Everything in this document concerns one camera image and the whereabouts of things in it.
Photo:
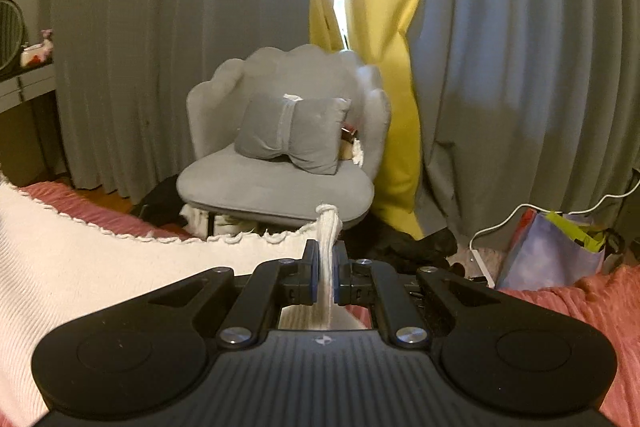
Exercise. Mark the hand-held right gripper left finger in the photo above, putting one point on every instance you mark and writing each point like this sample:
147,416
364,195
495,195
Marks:
314,277

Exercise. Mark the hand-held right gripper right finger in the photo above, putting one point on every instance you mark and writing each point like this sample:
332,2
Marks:
340,277

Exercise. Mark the white ribbed knit sweater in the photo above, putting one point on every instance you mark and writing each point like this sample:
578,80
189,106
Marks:
75,277

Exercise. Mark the dark clothes pile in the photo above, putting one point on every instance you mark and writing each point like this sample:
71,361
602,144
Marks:
410,244

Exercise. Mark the grey shell-shaped chair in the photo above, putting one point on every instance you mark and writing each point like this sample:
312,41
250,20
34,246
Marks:
270,192

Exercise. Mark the brown and white doll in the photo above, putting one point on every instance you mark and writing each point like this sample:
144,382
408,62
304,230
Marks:
352,144

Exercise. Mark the grey bow-shaped pillow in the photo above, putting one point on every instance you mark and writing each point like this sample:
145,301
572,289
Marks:
295,137

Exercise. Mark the white power strip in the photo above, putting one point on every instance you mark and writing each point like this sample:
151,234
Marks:
482,267

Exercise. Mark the black bag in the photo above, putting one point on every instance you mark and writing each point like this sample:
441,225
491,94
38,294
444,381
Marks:
162,202

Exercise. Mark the colourful shopping bag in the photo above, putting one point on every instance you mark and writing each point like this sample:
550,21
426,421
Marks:
550,252

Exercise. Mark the pink ribbed blanket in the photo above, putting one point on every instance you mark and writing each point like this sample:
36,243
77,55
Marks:
575,302

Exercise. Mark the yellow curtain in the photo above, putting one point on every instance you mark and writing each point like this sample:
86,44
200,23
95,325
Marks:
385,7

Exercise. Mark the grey curtain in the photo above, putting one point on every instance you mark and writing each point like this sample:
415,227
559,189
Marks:
525,57
175,32

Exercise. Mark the grey vanity desk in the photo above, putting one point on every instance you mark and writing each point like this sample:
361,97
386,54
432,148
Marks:
25,107

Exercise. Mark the small plush toy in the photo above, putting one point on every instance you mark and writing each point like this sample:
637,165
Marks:
39,52

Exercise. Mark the round vanity mirror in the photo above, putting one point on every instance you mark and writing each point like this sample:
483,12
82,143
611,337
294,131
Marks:
10,37

